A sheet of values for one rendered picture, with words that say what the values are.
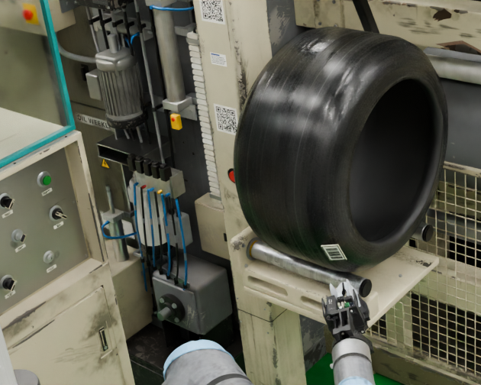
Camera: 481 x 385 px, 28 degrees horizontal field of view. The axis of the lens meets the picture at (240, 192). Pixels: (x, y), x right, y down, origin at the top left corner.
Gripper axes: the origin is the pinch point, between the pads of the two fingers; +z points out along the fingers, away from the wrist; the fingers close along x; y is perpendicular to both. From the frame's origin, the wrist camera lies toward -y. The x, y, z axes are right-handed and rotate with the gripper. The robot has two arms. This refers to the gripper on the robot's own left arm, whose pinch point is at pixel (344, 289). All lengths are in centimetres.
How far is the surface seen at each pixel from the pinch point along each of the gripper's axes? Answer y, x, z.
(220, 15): 47, 10, 50
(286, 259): -8.2, 15.3, 26.0
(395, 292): -25.6, -7.0, 22.7
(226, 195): 0, 28, 48
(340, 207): 14.0, -4.6, 9.8
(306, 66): 38.2, -6.5, 30.1
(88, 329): -10, 71, 25
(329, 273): -9.8, 5.4, 18.0
